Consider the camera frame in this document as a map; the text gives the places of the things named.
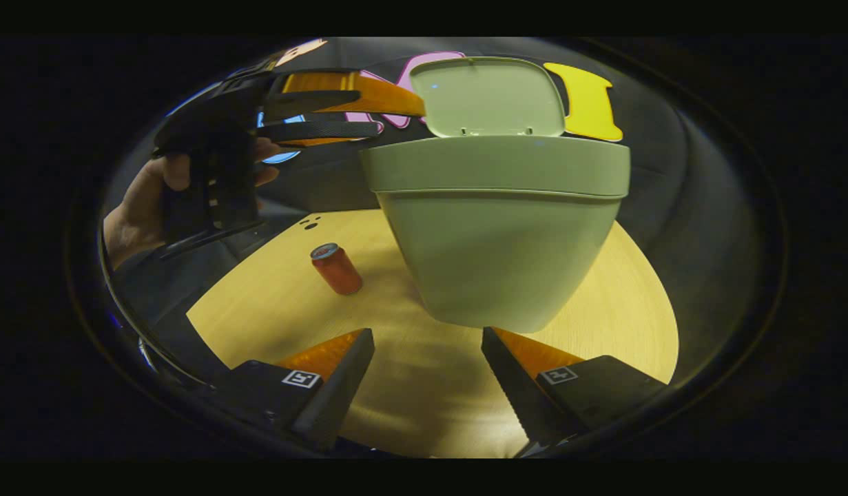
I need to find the green desktop garbage bin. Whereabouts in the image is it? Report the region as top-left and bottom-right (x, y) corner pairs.
(360, 56), (631, 335)

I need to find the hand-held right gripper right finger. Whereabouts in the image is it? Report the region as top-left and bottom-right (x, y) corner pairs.
(480, 327), (667, 448)

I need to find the black backdrop cloth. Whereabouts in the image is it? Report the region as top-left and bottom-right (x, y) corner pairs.
(103, 38), (765, 386)

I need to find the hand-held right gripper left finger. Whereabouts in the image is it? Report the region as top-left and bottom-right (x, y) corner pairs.
(203, 328), (376, 452)

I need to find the wooden desktop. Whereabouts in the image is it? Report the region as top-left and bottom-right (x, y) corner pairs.
(186, 209), (679, 459)

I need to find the red pop can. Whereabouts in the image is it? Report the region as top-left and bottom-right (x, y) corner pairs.
(310, 242), (364, 296)

